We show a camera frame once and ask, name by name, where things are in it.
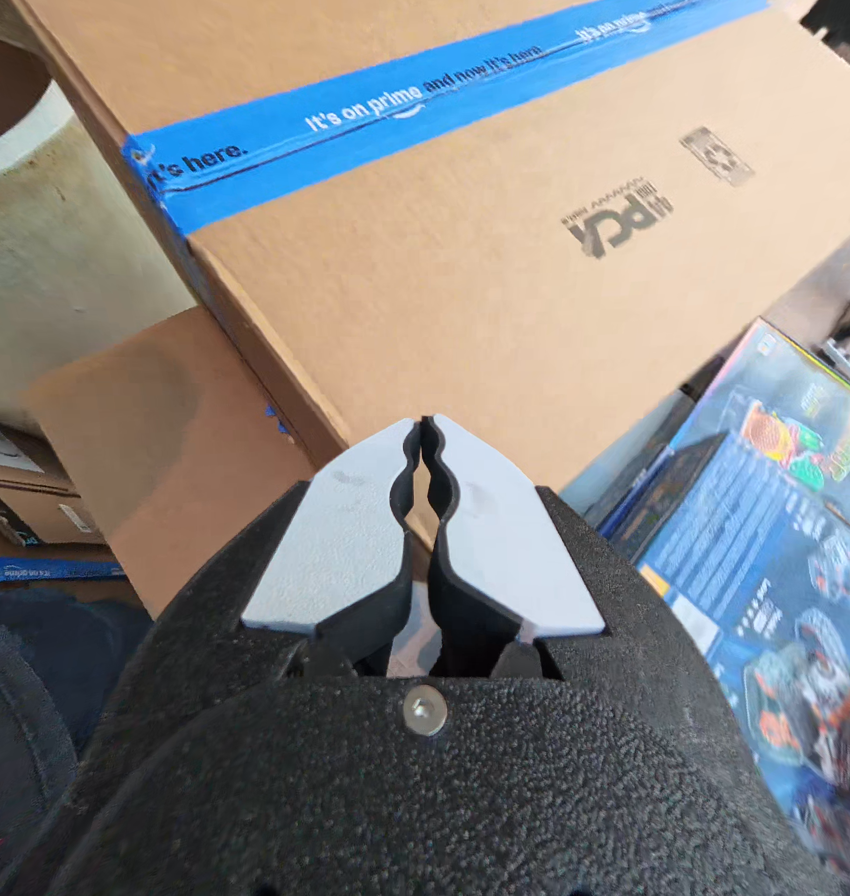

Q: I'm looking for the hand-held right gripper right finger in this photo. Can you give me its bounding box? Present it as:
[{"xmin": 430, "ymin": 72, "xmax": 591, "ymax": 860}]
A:
[{"xmin": 422, "ymin": 413, "xmax": 606, "ymax": 679}]

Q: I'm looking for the cream cylindrical container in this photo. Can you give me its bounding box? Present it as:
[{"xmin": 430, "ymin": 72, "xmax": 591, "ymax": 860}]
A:
[{"xmin": 0, "ymin": 35, "xmax": 198, "ymax": 435}]

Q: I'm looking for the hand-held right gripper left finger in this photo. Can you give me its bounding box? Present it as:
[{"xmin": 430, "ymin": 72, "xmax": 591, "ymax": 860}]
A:
[{"xmin": 241, "ymin": 419, "xmax": 423, "ymax": 676}]

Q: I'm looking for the blue printed toy box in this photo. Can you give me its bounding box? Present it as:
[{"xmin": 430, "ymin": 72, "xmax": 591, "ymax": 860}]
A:
[{"xmin": 635, "ymin": 318, "xmax": 850, "ymax": 879}]

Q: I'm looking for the flat taped cardboard box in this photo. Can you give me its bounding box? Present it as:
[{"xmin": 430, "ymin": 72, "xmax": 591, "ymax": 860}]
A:
[{"xmin": 0, "ymin": 539, "xmax": 144, "ymax": 609}]

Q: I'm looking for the small labelled cardboard box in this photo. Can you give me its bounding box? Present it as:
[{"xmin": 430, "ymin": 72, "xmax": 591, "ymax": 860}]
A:
[{"xmin": 0, "ymin": 419, "xmax": 105, "ymax": 548}]

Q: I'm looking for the dark blue flat box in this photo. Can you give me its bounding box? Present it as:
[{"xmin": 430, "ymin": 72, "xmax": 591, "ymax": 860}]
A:
[{"xmin": 584, "ymin": 433, "xmax": 728, "ymax": 562}]

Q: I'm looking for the plain medium cardboard box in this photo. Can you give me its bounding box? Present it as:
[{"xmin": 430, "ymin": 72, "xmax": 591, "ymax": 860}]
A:
[{"xmin": 26, "ymin": 307, "xmax": 317, "ymax": 618}]

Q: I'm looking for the dark object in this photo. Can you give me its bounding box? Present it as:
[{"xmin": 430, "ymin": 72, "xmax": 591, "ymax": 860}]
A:
[{"xmin": 782, "ymin": 0, "xmax": 850, "ymax": 79}]

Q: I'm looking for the large cardboard box blue tape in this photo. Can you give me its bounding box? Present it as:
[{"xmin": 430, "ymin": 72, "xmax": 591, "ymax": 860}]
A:
[{"xmin": 12, "ymin": 0, "xmax": 850, "ymax": 554}]

